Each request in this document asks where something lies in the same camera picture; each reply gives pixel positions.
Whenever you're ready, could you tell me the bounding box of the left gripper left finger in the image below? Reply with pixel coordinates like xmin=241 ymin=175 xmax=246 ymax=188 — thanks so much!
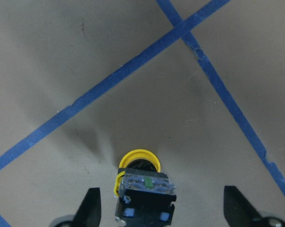
xmin=72 ymin=188 xmax=101 ymax=227

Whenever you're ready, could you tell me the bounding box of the yellow push button switch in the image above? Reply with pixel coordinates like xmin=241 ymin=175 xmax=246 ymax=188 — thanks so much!
xmin=114 ymin=149 xmax=177 ymax=227

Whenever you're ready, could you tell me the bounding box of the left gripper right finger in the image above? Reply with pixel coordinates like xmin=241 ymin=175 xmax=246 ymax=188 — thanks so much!
xmin=223 ymin=185 xmax=263 ymax=227

